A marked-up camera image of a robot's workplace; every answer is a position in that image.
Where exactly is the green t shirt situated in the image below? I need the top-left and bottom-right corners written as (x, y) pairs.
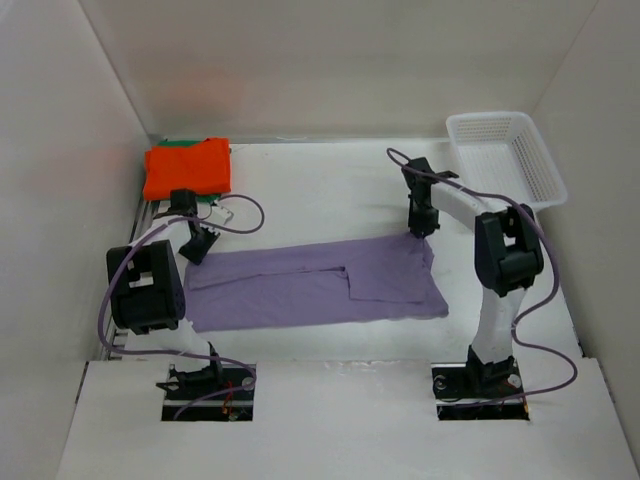
top-left (157, 139), bottom-right (222, 204)

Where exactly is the lavender t shirt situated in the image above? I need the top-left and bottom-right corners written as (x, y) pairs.
top-left (185, 234), bottom-right (449, 332)

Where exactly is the orange t shirt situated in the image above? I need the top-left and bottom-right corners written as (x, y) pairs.
top-left (143, 137), bottom-right (232, 201)

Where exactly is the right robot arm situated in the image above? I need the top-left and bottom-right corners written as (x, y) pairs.
top-left (403, 157), bottom-right (544, 401)

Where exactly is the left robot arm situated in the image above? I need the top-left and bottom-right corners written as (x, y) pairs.
top-left (106, 189), bottom-right (225, 399)

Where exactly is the white plastic laundry basket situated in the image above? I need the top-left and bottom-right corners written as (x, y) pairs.
top-left (446, 111), bottom-right (568, 212)

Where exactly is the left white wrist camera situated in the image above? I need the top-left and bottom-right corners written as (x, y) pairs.
top-left (207, 203), bottom-right (234, 225)

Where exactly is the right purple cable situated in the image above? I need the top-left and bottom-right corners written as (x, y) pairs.
top-left (386, 147), bottom-right (580, 406)

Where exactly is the purple cable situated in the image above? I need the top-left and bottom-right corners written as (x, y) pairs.
top-left (97, 194), bottom-right (265, 421)
top-left (386, 147), bottom-right (580, 406)

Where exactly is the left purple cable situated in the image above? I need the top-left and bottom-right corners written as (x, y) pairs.
top-left (97, 194), bottom-right (265, 421)

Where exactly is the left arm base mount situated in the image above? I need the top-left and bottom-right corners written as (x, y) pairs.
top-left (156, 364), bottom-right (255, 423)

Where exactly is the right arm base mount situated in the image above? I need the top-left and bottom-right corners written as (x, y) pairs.
top-left (431, 363), bottom-right (529, 421)

